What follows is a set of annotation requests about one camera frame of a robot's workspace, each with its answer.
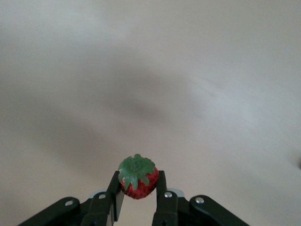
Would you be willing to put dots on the red strawberry green leaves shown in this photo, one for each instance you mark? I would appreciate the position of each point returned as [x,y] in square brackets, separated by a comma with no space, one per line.
[141,186]

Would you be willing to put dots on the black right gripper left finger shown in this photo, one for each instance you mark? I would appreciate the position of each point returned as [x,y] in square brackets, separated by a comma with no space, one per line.
[98,212]

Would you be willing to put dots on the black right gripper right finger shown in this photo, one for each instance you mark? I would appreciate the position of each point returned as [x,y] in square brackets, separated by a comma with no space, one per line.
[169,209]

